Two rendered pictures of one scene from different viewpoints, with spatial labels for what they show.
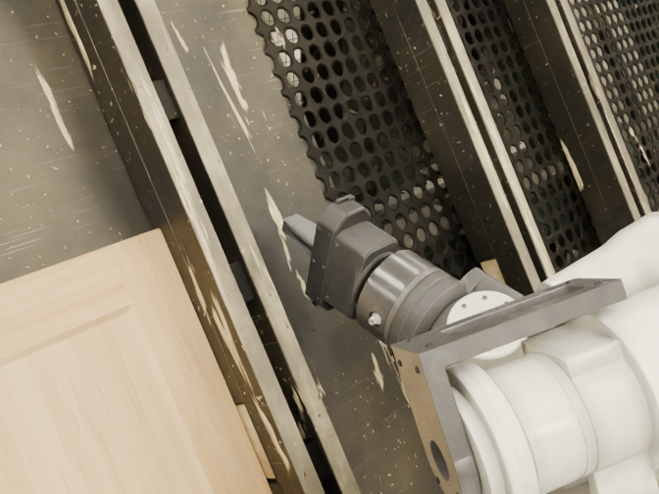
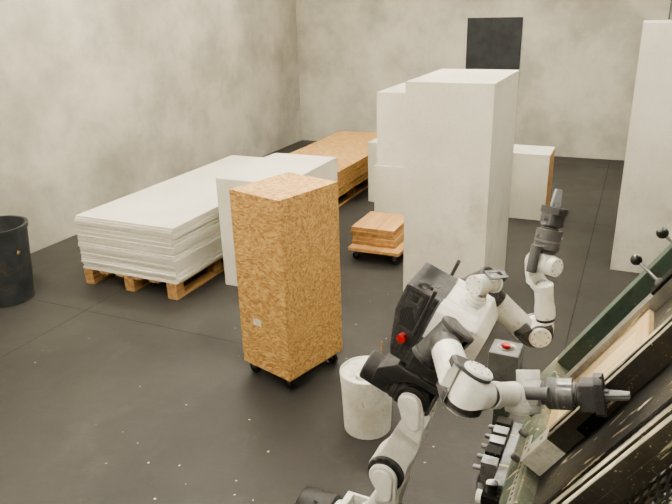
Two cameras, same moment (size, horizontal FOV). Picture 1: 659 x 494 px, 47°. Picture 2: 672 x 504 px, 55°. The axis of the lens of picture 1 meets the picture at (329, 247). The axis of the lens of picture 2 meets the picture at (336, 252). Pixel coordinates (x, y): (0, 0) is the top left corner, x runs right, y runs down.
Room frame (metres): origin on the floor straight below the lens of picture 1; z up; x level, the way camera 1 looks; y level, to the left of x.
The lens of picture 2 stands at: (1.87, -1.12, 2.25)
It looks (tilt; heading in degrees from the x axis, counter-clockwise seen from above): 21 degrees down; 162
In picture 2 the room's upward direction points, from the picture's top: 2 degrees counter-clockwise
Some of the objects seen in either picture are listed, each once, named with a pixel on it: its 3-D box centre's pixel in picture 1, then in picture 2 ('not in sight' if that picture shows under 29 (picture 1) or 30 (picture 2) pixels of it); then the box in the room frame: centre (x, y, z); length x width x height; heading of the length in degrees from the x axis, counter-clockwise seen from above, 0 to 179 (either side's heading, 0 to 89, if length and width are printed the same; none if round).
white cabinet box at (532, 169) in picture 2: not in sight; (522, 181); (-4.07, 3.00, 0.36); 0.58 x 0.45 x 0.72; 47
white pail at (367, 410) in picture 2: not in sight; (367, 389); (-1.02, -0.02, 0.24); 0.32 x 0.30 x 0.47; 137
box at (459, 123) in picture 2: not in sight; (460, 193); (-2.34, 1.26, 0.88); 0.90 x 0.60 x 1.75; 137
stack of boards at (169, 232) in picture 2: not in sight; (210, 215); (-4.37, -0.41, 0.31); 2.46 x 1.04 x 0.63; 137
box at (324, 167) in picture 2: not in sight; (282, 219); (-3.47, 0.12, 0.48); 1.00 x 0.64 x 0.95; 137
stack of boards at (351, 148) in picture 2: not in sight; (338, 165); (-6.21, 1.58, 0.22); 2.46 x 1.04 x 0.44; 137
